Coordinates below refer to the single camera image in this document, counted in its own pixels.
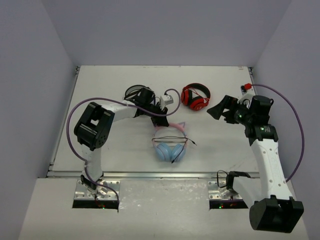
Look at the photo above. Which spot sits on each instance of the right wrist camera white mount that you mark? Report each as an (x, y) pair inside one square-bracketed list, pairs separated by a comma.
[(247, 92)]

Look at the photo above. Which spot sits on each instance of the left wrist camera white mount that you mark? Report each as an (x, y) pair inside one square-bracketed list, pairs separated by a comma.
[(165, 100)]

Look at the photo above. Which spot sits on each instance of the white black headphones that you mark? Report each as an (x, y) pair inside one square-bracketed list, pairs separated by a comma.
[(133, 91)]

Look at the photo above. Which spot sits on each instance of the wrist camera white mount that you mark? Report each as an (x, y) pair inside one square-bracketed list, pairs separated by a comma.
[(247, 92), (165, 100)]

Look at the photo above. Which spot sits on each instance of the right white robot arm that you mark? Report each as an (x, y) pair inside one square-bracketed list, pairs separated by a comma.
[(272, 207)]

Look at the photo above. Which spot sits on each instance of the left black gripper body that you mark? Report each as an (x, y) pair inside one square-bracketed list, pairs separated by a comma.
[(157, 114)]

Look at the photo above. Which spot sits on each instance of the pink blue cat-ear headphones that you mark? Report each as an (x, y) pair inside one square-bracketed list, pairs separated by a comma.
[(170, 149)]

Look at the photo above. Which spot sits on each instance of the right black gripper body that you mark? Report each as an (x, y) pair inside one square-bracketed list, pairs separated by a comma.
[(243, 116)]

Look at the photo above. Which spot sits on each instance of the red black headphones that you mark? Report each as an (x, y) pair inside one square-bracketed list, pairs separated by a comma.
[(196, 96)]

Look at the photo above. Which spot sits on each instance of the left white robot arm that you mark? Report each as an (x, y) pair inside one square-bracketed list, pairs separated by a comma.
[(93, 127)]

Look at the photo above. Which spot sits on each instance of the aluminium front table rail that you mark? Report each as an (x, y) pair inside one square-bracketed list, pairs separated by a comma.
[(137, 175)]

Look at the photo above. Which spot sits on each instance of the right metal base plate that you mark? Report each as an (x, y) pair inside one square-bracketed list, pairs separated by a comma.
[(220, 193)]

